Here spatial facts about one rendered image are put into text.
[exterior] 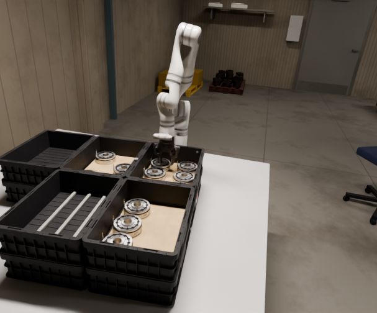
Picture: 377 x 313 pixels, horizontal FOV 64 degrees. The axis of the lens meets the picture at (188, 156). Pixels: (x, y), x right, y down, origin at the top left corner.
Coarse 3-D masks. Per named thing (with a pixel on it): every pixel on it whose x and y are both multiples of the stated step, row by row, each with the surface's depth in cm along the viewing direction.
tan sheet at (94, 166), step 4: (116, 156) 166; (120, 156) 166; (124, 156) 166; (116, 160) 162; (120, 160) 162; (124, 160) 162; (128, 160) 162; (132, 160) 163; (92, 164) 156; (96, 164) 156; (112, 164) 158; (116, 164) 158; (88, 168) 152; (92, 168) 152; (96, 168) 152; (100, 168) 152; (104, 168) 153; (108, 168) 153; (112, 168) 153; (104, 172) 149; (108, 172) 150; (112, 172) 150
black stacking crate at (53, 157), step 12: (48, 132) 168; (36, 144) 159; (48, 144) 171; (60, 144) 170; (72, 144) 169; (12, 156) 143; (24, 156) 151; (36, 156) 160; (48, 156) 161; (60, 156) 162; (12, 168) 135; (24, 168) 134; (12, 180) 138; (24, 180) 137; (36, 180) 136
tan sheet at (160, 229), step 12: (156, 204) 127; (156, 216) 120; (168, 216) 120; (180, 216) 121; (144, 228) 113; (156, 228) 113; (168, 228) 114; (144, 240) 107; (156, 240) 107; (168, 240) 108
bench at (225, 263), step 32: (224, 160) 200; (0, 192) 151; (224, 192) 164; (256, 192) 166; (224, 224) 139; (256, 224) 140; (192, 256) 119; (224, 256) 120; (256, 256) 121; (0, 288) 101; (32, 288) 101; (64, 288) 102; (192, 288) 105; (224, 288) 106; (256, 288) 107
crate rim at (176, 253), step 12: (132, 180) 125; (144, 180) 125; (192, 192) 119; (108, 204) 110; (180, 228) 99; (84, 240) 91; (96, 240) 91; (180, 240) 94; (120, 252) 90; (132, 252) 89; (144, 252) 89; (156, 252) 89; (168, 252) 89
